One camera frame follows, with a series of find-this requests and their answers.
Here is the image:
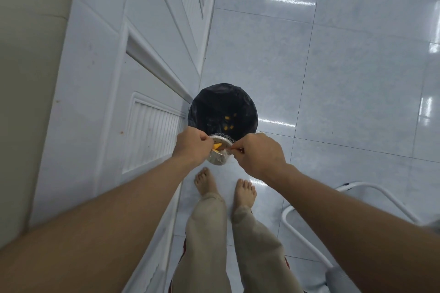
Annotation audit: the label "person's right forearm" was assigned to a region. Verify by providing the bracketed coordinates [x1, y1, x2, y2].
[267, 164, 440, 293]

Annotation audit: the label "bin with black bag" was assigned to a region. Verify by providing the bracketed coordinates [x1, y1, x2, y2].
[187, 83, 259, 143]

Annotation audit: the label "white panelled door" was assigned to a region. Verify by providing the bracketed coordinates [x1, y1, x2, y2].
[29, 0, 223, 293]

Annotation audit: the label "person's right foot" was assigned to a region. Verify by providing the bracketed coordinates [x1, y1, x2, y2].
[233, 179, 258, 211]

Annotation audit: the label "person's left forearm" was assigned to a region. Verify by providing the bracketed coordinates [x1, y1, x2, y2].
[0, 155, 193, 293]

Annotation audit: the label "person's left hand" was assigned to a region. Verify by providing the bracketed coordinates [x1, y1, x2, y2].
[173, 127, 215, 168]

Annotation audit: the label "white metal tube frame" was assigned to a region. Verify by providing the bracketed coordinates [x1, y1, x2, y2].
[281, 182, 424, 293]

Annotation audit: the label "round metal sink strainer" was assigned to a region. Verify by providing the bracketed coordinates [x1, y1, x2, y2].
[206, 134, 237, 166]

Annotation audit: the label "beige trousers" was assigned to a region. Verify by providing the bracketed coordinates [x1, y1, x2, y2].
[171, 193, 304, 293]

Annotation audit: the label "person's right hand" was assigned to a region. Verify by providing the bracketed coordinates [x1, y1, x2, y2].
[230, 133, 288, 187]

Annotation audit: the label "person's left foot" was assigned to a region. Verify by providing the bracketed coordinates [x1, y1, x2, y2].
[194, 167, 219, 197]

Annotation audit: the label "person's foot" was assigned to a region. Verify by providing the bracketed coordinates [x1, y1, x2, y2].
[233, 179, 258, 211]
[194, 167, 219, 197]

